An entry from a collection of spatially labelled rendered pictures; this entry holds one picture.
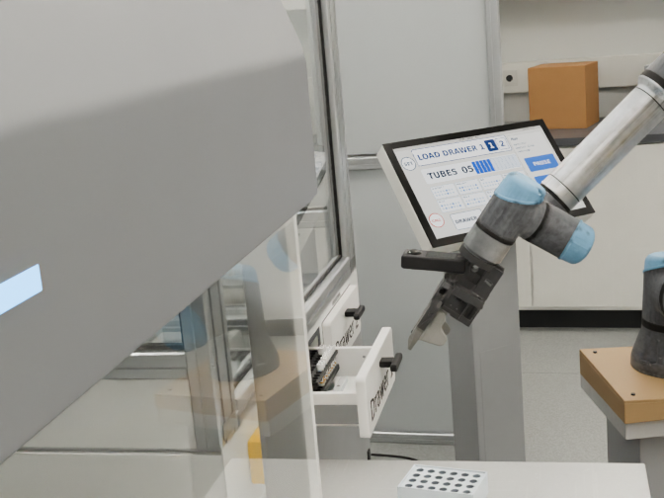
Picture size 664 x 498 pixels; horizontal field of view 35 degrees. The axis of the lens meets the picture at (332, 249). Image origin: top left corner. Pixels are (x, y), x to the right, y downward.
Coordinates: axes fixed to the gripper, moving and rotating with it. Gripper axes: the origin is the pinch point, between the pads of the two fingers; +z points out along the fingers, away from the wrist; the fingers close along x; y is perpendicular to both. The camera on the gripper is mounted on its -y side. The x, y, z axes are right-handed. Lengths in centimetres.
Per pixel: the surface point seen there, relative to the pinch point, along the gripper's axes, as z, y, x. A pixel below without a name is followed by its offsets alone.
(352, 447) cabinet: 42, 4, 35
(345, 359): 15.2, -7.8, 11.6
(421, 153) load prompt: -13, -18, 84
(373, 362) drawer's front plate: 5.5, -3.4, -5.5
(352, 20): -22, -64, 169
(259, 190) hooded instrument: -40, -22, -99
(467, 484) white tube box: 6.2, 18.5, -26.1
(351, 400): 11.0, -3.4, -12.4
